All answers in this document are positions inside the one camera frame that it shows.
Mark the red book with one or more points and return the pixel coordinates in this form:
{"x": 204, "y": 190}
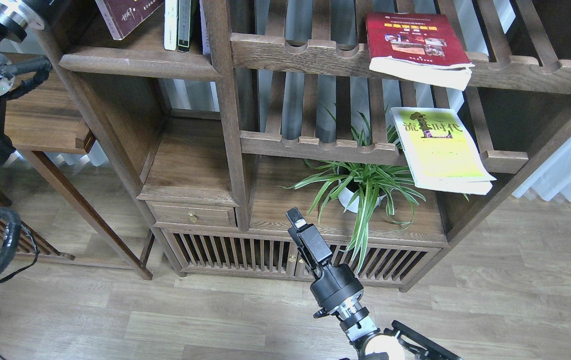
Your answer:
{"x": 417, "y": 47}

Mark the yellow green book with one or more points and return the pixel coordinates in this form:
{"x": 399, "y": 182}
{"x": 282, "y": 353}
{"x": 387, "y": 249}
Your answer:
{"x": 439, "y": 151}

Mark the wooden side table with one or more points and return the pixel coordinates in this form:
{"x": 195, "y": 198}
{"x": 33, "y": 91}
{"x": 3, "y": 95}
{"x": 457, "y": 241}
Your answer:
{"x": 46, "y": 120}

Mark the dark brown book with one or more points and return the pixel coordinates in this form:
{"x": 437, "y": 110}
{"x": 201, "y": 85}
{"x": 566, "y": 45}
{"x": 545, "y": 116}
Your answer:
{"x": 123, "y": 16}

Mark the dark wooden bookshelf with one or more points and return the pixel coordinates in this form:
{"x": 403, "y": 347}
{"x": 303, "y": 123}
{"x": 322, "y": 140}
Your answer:
{"x": 207, "y": 144}

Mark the green spider plant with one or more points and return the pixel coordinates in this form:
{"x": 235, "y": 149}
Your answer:
{"x": 334, "y": 177}

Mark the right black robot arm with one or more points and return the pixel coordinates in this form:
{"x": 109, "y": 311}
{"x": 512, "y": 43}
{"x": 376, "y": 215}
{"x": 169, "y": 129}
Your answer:
{"x": 338, "y": 293}

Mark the white upright book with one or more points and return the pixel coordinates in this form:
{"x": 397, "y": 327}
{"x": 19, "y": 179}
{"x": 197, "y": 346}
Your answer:
{"x": 170, "y": 25}

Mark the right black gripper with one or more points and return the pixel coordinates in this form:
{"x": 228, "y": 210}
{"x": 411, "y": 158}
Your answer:
{"x": 311, "y": 245}

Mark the white plant pot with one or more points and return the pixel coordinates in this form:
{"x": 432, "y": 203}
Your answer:
{"x": 350, "y": 197}

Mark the pale upright book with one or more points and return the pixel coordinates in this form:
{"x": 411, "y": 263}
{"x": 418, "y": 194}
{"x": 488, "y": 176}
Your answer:
{"x": 205, "y": 40}

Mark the dark green upright book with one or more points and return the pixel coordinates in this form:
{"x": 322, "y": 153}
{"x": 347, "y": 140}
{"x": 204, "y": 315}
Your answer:
{"x": 186, "y": 16}

